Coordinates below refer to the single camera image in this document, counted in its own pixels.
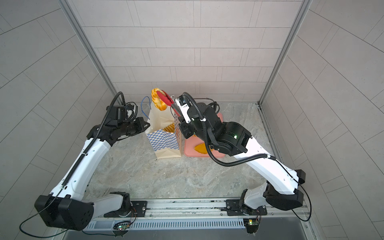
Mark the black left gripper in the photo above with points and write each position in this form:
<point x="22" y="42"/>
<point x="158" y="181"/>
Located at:
<point x="139" y="121"/>

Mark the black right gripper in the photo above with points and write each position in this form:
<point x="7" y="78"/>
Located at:
<point x="186" y="130"/>

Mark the blue checkered paper bag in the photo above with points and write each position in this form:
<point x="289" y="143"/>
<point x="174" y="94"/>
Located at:
<point x="164" y="144"/>

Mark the braided pretzel bread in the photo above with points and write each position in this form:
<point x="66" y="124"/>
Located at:
<point x="157" y="96"/>

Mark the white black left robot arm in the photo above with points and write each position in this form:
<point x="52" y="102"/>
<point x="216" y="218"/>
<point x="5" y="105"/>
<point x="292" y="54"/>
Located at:
<point x="64" y="206"/>

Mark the pink plastic tray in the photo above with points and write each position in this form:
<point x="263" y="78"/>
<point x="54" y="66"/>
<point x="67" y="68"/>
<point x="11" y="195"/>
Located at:
<point x="194" y="141"/>

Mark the left circuit board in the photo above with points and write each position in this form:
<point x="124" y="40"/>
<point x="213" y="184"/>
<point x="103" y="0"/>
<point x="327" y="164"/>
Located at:
<point x="122" y="226"/>

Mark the circuit board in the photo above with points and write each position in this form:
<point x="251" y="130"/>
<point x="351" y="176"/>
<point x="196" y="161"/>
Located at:
<point x="251" y="225"/>
<point x="122" y="226"/>

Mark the right circuit board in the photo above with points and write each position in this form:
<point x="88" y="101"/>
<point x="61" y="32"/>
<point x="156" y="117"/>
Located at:
<point x="251" y="225"/>

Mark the aluminium corner profile left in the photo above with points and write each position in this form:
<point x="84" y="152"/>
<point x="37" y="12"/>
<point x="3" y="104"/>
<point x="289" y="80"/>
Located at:
<point x="70" y="15"/>

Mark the aluminium corner profile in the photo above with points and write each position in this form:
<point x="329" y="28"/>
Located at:
<point x="70" y="15"/>
<point x="285" y="49"/>

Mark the aluminium corner profile right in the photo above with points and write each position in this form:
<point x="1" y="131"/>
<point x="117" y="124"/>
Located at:
<point x="285" y="49"/>

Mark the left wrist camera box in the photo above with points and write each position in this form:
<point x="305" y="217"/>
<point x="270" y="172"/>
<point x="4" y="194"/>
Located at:
<point x="118" y="113"/>

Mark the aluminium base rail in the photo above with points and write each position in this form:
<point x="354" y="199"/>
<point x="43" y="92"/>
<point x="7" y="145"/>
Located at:
<point x="213" y="215"/>

